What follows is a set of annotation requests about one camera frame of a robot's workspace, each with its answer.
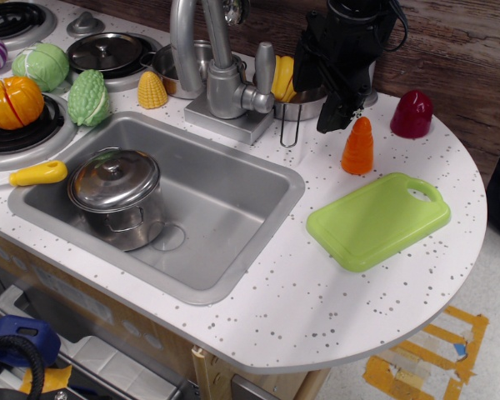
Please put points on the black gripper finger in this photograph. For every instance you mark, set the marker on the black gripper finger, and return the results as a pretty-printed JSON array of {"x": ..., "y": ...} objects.
[{"x": 336, "y": 113}]

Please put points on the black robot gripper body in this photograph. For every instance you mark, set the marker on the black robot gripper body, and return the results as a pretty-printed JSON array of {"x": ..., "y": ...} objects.
[{"x": 337, "y": 50}]

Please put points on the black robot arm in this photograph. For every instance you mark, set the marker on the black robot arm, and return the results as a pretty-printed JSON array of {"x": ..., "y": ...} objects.
[{"x": 399, "y": 34}]

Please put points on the orange toy carrot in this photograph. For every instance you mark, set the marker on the orange toy carrot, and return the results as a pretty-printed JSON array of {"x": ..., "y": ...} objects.
[{"x": 357, "y": 156}]

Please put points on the green plastic cutting board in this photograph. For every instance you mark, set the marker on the green plastic cutting board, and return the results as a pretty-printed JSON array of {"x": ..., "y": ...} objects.
[{"x": 378, "y": 220}]

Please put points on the yellow toy banana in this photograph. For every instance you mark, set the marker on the yellow toy banana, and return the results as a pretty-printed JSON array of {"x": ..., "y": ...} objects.
[{"x": 282, "y": 84}]

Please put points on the dark red toy pepper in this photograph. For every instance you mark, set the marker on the dark red toy pepper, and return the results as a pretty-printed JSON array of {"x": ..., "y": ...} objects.
[{"x": 413, "y": 115}]

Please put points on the silver toy faucet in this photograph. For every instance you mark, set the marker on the silver toy faucet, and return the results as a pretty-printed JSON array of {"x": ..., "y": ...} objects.
[{"x": 227, "y": 104}]

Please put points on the grey toy sink basin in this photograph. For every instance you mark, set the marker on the grey toy sink basin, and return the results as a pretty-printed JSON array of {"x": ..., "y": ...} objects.
[{"x": 222, "y": 206}]

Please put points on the small steel pot behind faucet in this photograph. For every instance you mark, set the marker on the small steel pot behind faucet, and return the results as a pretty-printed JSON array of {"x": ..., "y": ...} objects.
[{"x": 161, "y": 63}]

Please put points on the yellow toy corn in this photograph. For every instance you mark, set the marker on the yellow toy corn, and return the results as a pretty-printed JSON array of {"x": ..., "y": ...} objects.
[{"x": 150, "y": 91}]

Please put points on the steel pan with lid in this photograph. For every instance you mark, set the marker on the steel pan with lid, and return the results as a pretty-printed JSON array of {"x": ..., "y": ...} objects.
[{"x": 108, "y": 51}]

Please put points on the steel pot with lid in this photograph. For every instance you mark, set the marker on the steel pot with lid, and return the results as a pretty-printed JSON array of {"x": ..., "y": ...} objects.
[{"x": 118, "y": 191}]

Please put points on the green toy bitter melon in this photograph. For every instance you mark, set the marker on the green toy bitter melon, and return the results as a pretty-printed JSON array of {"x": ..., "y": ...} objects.
[{"x": 88, "y": 100}]

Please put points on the grey stove knob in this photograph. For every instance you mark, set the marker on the grey stove knob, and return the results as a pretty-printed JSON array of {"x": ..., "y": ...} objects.
[{"x": 85, "y": 25}]

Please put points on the black front stove burner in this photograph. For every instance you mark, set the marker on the black front stove burner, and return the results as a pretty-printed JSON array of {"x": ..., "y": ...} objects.
[{"x": 49, "y": 134}]

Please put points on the black stove burner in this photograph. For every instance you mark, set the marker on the black stove burner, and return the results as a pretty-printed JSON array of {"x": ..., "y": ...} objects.
[
  {"x": 49, "y": 134},
  {"x": 24, "y": 23}
]

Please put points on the green toy cabbage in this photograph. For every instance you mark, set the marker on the green toy cabbage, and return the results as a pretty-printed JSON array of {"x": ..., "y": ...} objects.
[{"x": 45, "y": 63}]

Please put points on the black rear stove burner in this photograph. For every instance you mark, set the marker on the black rear stove burner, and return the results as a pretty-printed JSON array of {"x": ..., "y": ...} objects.
[{"x": 24, "y": 23}]

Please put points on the orange toy pumpkin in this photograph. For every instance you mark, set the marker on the orange toy pumpkin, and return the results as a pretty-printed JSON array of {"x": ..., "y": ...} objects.
[{"x": 21, "y": 102}]

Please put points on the blue clamp tool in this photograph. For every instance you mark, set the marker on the blue clamp tool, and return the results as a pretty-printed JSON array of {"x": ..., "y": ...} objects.
[{"x": 24, "y": 340}]

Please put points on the steel strainer pan with handle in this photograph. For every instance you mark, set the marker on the steel strainer pan with handle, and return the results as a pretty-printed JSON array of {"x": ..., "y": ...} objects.
[{"x": 303, "y": 106}]

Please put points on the yellow handled toy utensil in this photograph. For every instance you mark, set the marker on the yellow handled toy utensil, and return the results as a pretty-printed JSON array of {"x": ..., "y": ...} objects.
[{"x": 44, "y": 173}]

